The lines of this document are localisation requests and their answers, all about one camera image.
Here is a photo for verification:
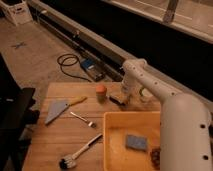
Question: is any wooden block eraser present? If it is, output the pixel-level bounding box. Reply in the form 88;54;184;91
109;93;130;106

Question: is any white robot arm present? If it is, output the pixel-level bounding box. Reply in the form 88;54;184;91
121;59;213;171

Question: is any orange lidded spice jar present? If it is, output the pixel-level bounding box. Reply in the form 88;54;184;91
96;84;107;103

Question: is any blue grey power box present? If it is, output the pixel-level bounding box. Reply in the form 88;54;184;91
80;59;105;82

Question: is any yellow plastic bin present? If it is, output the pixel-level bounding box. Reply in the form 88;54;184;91
103;111;160;171

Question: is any metal fork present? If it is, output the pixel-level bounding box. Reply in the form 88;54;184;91
70;112;96;128

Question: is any blue sponge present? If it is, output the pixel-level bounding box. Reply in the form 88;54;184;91
125;135;147;151

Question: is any dark red grape bunch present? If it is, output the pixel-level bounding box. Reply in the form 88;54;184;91
150;148;160;169

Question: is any white dish brush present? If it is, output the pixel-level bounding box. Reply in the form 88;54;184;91
59;133;102;170

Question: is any black chair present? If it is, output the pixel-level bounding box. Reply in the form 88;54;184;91
0;53;40;171

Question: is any white storage crate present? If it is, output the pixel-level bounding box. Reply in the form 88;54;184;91
0;0;33;26

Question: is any black cable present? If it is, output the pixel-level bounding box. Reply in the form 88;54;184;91
56;53;94;83

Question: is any yellow handled scraper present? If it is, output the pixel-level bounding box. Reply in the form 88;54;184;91
45;96;87;125

